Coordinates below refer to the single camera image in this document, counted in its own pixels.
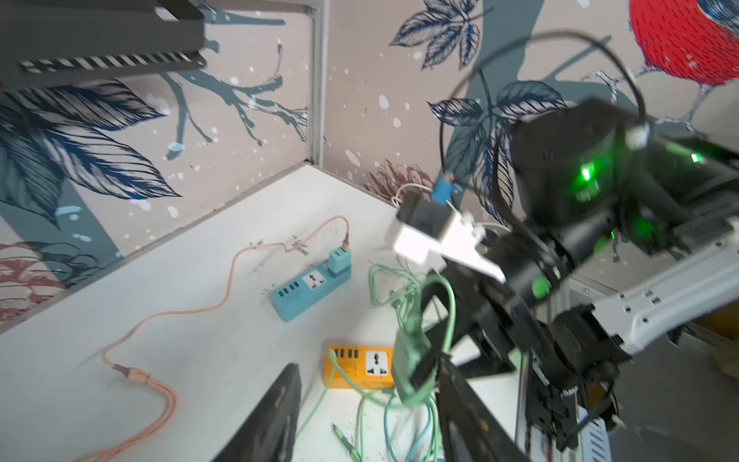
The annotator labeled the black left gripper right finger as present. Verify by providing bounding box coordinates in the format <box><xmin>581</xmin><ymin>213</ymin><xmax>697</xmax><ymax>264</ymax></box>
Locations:
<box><xmin>436</xmin><ymin>354</ymin><xmax>527</xmax><ymax>462</ymax></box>

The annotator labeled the teal charging cable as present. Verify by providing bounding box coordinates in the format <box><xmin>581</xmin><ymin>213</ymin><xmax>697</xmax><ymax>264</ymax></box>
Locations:
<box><xmin>380</xmin><ymin>392</ymin><xmax>446</xmax><ymax>462</ymax></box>

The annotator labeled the orange power strip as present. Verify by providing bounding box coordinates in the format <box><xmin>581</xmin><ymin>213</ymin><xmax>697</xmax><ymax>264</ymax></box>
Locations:
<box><xmin>327</xmin><ymin>346</ymin><xmax>395</xmax><ymax>391</ymax></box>

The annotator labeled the light green charger plug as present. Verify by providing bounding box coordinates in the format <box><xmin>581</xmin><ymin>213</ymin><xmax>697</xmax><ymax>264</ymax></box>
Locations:
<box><xmin>392</xmin><ymin>321</ymin><xmax>452</xmax><ymax>407</ymax></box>

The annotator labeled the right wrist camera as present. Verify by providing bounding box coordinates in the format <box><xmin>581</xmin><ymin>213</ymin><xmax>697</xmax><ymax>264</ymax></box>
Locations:
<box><xmin>386</xmin><ymin>173</ymin><xmax>506</xmax><ymax>283</ymax></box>

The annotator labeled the right rear frame post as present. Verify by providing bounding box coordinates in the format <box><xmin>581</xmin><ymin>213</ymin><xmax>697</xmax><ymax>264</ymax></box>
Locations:
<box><xmin>306</xmin><ymin>0</ymin><xmax>331</xmax><ymax>167</ymax></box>

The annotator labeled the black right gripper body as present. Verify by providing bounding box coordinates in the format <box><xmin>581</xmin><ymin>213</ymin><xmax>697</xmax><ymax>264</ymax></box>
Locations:
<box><xmin>418</xmin><ymin>271</ymin><xmax>554</xmax><ymax>378</ymax></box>

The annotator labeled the teal power strip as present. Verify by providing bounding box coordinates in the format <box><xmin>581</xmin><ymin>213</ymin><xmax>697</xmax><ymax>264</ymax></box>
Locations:
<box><xmin>269</xmin><ymin>261</ymin><xmax>352</xmax><ymax>323</ymax></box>

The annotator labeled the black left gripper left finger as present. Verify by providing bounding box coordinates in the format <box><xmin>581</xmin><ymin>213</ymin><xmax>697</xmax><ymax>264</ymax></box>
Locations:
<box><xmin>213</xmin><ymin>363</ymin><xmax>301</xmax><ymax>462</ymax></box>

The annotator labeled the light green charging cable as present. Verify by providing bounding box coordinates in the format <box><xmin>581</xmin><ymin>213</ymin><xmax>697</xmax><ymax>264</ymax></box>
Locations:
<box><xmin>293</xmin><ymin>262</ymin><xmax>463</xmax><ymax>462</ymax></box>

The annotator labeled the pink charging cable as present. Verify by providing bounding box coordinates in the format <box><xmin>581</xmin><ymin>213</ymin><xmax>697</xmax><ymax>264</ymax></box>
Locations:
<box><xmin>74</xmin><ymin>214</ymin><xmax>351</xmax><ymax>462</ymax></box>

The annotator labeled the black wire wall basket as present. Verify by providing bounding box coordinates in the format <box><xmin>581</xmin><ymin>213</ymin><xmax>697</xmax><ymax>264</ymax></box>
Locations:
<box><xmin>1</xmin><ymin>1</ymin><xmax>206</xmax><ymax>90</ymax></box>

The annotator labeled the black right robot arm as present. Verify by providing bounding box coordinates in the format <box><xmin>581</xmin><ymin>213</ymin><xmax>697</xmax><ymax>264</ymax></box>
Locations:
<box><xmin>398</xmin><ymin>83</ymin><xmax>738</xmax><ymax>450</ymax></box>

